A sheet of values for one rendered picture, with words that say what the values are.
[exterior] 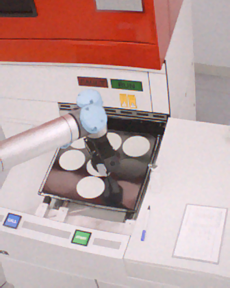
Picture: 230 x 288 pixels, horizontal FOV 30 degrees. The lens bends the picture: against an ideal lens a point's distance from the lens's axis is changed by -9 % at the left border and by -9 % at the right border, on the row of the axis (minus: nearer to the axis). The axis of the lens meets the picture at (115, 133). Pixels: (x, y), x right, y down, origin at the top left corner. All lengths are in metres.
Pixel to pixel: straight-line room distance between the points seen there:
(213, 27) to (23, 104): 1.70
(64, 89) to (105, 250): 0.70
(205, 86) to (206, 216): 2.01
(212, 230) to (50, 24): 0.87
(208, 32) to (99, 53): 1.78
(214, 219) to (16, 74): 0.99
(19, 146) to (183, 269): 0.61
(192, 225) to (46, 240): 0.47
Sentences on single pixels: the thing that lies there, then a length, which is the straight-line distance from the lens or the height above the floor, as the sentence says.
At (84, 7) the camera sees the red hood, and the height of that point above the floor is 1.48.
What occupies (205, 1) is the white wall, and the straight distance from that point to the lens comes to 3.08.
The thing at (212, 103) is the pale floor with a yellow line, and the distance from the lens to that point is 3.19.
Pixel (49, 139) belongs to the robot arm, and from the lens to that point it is 1.15.
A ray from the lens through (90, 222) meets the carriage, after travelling 1.54.
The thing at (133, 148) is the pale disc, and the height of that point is 0.90.
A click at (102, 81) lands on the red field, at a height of 1.11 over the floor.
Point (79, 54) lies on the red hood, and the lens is 1.55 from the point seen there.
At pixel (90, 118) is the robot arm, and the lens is 1.19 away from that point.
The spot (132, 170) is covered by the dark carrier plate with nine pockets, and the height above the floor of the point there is 0.90.
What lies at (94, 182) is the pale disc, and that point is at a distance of 1.62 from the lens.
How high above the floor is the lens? 2.16
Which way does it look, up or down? 46 degrees down
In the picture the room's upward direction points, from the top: 10 degrees counter-clockwise
